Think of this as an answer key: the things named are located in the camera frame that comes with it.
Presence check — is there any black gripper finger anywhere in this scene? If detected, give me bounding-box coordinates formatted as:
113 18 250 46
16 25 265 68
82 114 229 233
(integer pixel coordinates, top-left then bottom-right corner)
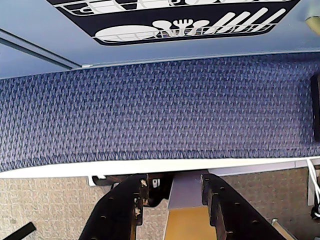
78 173 150 240
201 173 289 240

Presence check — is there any black flat strip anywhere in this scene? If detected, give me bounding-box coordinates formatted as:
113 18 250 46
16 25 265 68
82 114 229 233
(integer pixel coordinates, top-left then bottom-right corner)
0 221 37 240

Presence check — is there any black box edge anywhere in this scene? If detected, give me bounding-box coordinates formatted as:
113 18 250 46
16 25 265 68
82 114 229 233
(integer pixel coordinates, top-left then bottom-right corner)
310 74 320 141

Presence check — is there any blue dishwasher door with print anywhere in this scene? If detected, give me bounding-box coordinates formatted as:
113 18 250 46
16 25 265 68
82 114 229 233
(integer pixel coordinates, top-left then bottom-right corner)
0 0 320 67

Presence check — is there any blue freezer door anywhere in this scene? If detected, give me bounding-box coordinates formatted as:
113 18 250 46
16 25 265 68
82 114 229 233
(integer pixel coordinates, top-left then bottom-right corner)
0 32 85 79

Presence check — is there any blue toy kitchen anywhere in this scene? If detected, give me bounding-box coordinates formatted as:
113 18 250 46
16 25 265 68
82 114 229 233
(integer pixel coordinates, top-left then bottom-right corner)
0 0 320 80

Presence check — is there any white cable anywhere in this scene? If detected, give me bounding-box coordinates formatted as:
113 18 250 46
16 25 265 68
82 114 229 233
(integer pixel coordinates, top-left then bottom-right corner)
306 158 320 203

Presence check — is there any gold dishwasher door handle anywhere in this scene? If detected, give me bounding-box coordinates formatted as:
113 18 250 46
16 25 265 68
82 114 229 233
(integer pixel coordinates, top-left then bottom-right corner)
304 13 320 35

